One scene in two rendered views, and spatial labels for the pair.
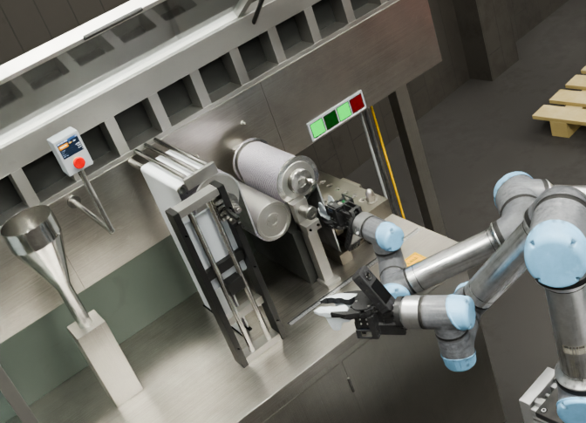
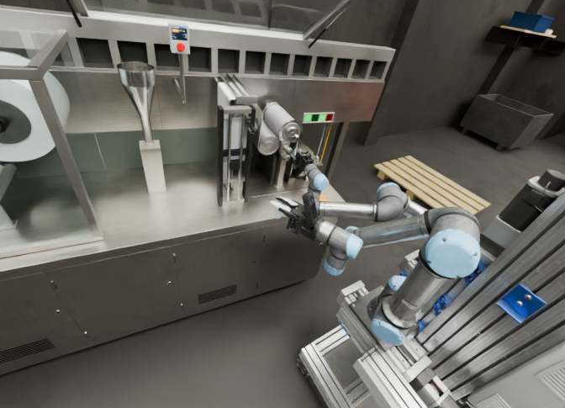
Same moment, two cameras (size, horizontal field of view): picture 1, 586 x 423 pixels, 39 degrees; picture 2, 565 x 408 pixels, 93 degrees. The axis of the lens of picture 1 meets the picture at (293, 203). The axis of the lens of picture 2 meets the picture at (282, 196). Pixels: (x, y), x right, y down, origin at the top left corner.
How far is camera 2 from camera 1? 0.93 m
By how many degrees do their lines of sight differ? 9
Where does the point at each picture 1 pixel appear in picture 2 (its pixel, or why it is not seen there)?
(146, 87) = (241, 44)
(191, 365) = (195, 192)
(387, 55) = (353, 103)
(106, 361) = (152, 168)
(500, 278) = (382, 239)
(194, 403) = (186, 211)
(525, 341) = not seen: hidden behind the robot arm
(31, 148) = (164, 35)
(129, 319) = (178, 156)
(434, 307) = (340, 236)
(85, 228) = (176, 98)
